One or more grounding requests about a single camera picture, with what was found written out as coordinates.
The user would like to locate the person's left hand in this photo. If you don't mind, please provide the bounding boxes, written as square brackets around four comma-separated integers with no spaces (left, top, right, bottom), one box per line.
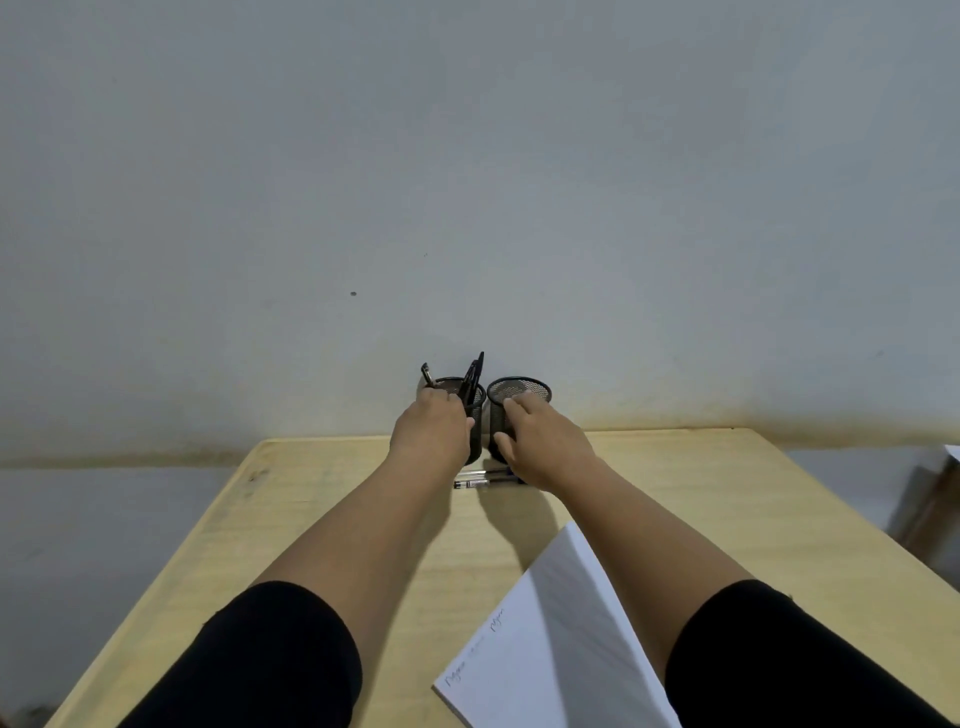
[387,386,476,481]

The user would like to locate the person's right hand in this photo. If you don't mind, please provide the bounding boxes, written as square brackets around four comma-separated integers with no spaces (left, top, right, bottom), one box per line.
[492,390,601,495]

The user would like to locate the black mesh pen cup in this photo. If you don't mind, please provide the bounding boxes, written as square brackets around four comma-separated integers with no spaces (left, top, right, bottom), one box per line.
[485,375,554,465]
[431,376,488,467]

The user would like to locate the person's left forearm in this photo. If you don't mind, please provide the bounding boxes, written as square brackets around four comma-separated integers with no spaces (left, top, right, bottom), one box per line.
[251,449,459,669]

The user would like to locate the person's right black sleeve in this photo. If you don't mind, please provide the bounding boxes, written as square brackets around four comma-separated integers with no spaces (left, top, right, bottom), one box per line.
[664,578,960,728]

